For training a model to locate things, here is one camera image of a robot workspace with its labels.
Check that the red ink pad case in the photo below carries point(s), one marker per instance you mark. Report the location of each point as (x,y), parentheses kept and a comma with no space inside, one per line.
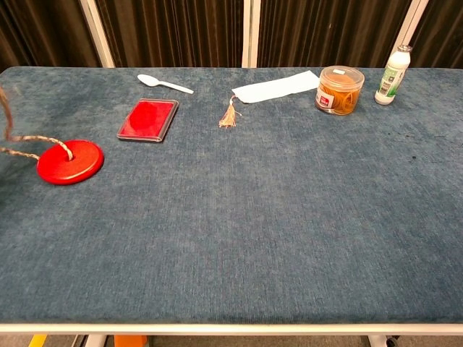
(147,120)

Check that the yellow floor tape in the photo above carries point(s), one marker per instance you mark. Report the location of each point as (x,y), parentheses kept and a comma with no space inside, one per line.
(37,340)

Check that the clear jar of rubber bands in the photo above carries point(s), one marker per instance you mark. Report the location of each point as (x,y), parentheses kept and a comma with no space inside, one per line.
(339,91)

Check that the white frame post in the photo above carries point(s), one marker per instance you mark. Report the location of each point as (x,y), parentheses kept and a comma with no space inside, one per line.
(250,32)
(97,32)
(412,21)

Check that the orange box under table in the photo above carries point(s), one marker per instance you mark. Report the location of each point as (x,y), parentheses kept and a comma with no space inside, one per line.
(131,340)

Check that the white plastic spoon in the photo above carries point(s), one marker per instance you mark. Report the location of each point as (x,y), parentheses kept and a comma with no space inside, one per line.
(159,83)

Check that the blue fabric table cover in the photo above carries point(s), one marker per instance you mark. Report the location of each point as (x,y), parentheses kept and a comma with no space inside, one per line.
(231,217)

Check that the red round disc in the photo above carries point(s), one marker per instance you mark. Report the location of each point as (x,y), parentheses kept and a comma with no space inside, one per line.
(70,162)

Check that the dark brown curtain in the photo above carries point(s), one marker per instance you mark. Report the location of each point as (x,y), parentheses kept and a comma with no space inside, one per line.
(173,32)

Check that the white paper bookmark with tassel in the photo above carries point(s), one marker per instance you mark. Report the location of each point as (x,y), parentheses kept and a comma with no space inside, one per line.
(275,88)

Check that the white bottle with green label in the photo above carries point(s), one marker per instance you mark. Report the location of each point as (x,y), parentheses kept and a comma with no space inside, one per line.
(391,77)

